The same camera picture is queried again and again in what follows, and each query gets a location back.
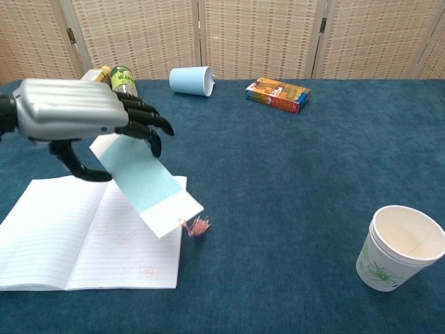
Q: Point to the woven folding screen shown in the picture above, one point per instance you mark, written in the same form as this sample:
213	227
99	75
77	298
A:
260	35

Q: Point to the brown tea bottle yellow label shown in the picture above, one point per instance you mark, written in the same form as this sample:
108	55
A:
97	76

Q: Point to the orange snack box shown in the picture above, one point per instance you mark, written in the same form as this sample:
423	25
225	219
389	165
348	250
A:
274	94

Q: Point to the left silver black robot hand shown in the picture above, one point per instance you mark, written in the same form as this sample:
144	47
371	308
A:
69	108

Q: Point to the white paper cup green flower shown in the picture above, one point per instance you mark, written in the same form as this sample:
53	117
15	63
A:
379	275

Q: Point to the dark blue table cloth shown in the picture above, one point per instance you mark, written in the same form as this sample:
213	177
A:
278	174

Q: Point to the light blue mug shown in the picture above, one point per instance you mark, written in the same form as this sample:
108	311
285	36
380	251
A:
187	81

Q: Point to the brass screen hinge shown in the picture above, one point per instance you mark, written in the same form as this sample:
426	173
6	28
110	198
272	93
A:
323	25
71	35

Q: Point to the clear bottle green label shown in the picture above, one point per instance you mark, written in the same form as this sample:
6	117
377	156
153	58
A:
122	80

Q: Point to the light blue bookmark pink tassel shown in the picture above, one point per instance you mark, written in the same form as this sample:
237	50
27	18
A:
146	181

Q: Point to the white lined notebook yellow spine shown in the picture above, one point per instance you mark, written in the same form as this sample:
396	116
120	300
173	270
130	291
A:
52	243

